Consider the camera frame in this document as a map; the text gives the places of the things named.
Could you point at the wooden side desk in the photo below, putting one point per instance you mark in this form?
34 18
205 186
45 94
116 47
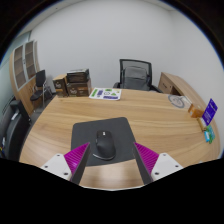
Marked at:
178 83

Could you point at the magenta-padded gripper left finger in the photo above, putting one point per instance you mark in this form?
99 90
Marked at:
56 164

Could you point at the tan-topped dark cardboard box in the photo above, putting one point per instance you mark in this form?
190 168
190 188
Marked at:
60 86

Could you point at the black computer mouse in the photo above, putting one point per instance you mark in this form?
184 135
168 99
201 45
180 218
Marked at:
104 145

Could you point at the small tan box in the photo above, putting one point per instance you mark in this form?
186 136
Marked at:
201 124

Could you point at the black mesh office chair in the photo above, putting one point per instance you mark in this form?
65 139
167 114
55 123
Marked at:
150 71

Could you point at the white green printed sheet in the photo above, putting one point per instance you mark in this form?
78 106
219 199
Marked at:
105 93

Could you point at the brown printed carton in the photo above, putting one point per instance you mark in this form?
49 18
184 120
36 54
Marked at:
79 89

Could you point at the orange brown cardboard box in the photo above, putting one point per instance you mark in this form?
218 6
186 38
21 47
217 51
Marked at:
195 111

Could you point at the purple card package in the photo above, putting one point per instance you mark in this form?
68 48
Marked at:
210 112

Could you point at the large black office chair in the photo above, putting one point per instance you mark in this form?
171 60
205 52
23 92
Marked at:
13 130

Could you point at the black flat carton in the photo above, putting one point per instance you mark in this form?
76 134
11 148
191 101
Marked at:
78 76

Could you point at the dark grey mouse pad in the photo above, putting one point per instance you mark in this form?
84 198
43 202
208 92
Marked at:
83 133

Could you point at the wooden shelf unit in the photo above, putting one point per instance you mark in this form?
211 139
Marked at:
21 65

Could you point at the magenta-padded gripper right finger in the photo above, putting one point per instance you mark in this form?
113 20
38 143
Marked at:
166 163

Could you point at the small blue box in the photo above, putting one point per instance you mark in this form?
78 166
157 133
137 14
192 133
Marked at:
206 136

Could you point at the grey backpack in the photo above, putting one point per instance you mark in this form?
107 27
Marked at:
135 78

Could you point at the green package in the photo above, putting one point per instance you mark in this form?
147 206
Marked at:
212 133

